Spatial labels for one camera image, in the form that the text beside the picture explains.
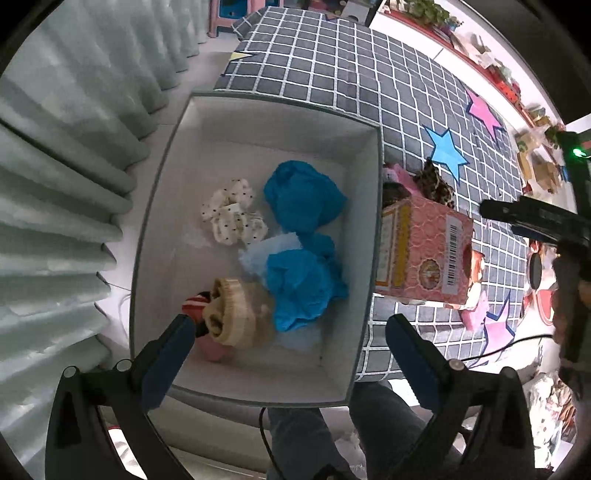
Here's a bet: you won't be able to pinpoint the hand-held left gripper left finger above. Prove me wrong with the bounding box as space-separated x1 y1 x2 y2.
45 313 198 480

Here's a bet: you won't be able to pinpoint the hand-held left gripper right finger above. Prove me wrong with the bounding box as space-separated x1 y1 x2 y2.
385 315 539 480

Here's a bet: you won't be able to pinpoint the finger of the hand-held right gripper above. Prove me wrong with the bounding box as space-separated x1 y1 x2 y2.
479 198 580 244

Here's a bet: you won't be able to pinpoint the red striped knit sock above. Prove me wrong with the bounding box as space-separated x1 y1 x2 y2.
181 291 214 337

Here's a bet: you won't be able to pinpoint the beige knit hat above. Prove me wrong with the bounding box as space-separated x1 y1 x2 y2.
203 277 276 348

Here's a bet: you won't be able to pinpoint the leopard print scrunchie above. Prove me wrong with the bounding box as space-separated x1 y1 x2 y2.
412 159 456 209

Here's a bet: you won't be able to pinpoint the light blue fluffy cloth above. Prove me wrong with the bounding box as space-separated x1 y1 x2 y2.
239 233 324 352

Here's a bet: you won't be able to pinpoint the white polka dot scrunchie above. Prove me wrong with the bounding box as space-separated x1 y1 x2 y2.
200 178 269 245

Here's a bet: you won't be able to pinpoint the grey storage box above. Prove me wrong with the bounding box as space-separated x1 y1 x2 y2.
128 91 385 409

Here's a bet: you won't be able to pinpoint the person's right hand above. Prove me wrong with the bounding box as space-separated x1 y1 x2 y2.
551 256 577 365

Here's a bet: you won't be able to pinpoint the wooden toy blocks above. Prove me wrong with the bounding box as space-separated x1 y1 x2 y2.
516 133 563 195

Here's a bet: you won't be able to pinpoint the person's right leg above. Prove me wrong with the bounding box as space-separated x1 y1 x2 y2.
350 382 465 480

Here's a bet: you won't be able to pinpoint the person's leg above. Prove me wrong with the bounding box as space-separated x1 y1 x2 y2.
350 382 465 480
267 405 354 480

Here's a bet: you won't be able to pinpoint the pink carton box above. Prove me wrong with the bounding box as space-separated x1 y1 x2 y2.
375 196 475 309

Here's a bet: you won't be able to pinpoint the person's left leg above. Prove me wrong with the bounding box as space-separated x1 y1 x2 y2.
267 405 354 480

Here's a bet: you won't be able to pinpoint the floral cloth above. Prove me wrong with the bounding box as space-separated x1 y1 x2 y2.
526 369 579 446

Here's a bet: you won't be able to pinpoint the grey checkered star blanket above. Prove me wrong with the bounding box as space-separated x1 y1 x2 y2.
215 7 530 385

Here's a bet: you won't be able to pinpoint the pale green curtain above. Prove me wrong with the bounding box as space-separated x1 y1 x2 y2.
0 0 218 467

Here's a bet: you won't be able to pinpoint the green potted plant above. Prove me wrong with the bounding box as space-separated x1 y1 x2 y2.
404 0 460 29

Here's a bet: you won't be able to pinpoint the pink plastic stool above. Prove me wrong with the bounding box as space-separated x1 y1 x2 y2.
208 0 260 38

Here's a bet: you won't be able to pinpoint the white cable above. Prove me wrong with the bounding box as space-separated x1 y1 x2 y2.
98 271 134 326

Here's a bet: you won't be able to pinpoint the black cable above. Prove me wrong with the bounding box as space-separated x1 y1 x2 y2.
257 406 280 480
461 333 555 365

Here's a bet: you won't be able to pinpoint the red wall shelf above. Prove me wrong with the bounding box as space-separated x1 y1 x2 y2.
381 0 566 132

